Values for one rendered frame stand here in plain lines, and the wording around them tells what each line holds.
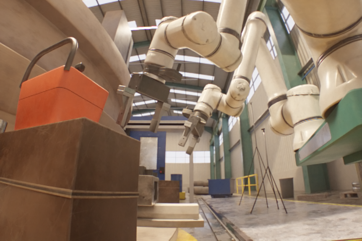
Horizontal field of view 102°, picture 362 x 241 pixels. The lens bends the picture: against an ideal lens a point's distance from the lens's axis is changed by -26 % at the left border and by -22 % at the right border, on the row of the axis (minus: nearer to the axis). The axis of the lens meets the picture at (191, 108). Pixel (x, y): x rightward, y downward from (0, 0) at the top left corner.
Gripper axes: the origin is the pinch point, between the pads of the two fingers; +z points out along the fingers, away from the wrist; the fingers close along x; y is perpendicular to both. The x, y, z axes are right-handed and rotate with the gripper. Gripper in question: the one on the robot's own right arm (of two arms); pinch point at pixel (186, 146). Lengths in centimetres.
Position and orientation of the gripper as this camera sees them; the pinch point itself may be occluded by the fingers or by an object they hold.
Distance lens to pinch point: 87.5
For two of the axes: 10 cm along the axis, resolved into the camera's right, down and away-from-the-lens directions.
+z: -4.1, 8.3, -3.8
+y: 8.9, 2.7, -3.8
